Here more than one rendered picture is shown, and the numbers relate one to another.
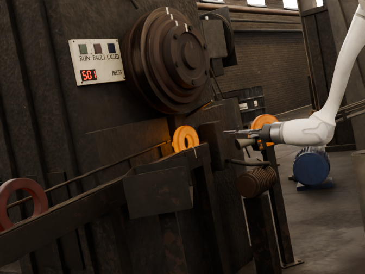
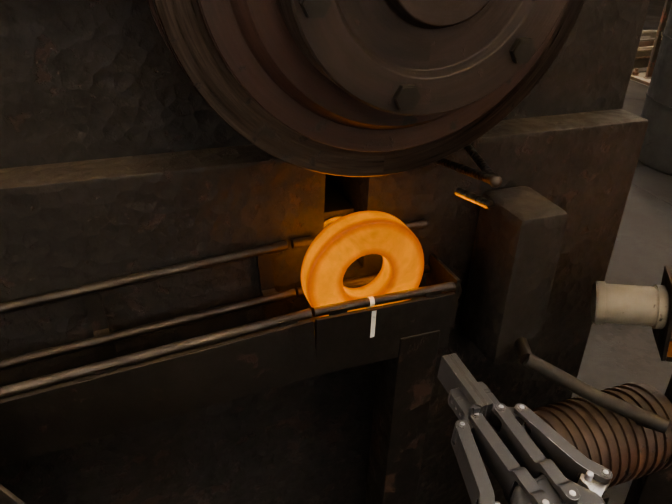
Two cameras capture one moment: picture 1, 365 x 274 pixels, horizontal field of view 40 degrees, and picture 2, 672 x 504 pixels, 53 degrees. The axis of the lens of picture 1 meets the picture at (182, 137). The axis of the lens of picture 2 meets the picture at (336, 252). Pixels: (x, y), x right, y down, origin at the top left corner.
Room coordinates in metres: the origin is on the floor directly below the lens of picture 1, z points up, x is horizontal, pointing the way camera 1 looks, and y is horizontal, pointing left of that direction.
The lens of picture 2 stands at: (1.63, -0.33, 1.17)
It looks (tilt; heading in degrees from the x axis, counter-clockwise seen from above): 30 degrees down; 30
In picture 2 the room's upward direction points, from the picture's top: 3 degrees clockwise
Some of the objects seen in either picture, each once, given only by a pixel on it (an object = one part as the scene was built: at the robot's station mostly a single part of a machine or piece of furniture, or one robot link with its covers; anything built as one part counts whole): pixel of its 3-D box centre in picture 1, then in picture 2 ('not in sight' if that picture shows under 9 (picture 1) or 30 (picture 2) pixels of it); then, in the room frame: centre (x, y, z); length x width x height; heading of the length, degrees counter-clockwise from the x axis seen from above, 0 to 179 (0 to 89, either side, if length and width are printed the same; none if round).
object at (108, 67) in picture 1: (98, 61); not in sight; (2.07, 0.28, 1.15); 0.26 x 0.02 x 0.18; 142
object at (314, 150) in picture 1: (312, 166); not in sight; (4.30, -1.06, 0.17); 0.57 x 0.31 x 0.34; 162
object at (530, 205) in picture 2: (214, 145); (508, 275); (2.46, -0.15, 0.68); 0.11 x 0.08 x 0.24; 52
